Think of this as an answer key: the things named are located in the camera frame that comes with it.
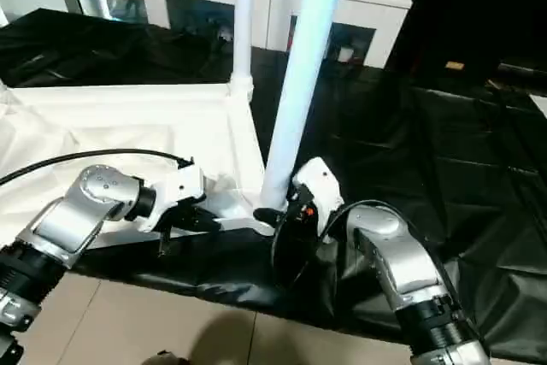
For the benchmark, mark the white plastic table top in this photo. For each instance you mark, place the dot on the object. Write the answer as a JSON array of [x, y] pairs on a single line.
[[111, 134]]

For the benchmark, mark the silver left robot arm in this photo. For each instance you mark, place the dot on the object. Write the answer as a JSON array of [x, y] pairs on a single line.
[[68, 228]]

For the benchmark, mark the black work mat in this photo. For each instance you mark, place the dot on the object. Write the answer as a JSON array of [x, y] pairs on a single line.
[[444, 151]]

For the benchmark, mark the small yellow tag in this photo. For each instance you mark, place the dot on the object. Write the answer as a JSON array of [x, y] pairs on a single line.
[[455, 65]]

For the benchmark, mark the white flat board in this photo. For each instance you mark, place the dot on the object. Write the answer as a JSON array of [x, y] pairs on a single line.
[[540, 104]]

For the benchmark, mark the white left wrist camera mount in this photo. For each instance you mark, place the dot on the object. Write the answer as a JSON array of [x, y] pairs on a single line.
[[175, 190]]

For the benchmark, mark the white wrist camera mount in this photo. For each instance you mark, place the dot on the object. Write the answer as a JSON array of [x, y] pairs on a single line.
[[318, 185], [175, 190]]

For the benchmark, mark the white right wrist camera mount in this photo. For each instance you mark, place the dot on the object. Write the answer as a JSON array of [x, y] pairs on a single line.
[[318, 185]]

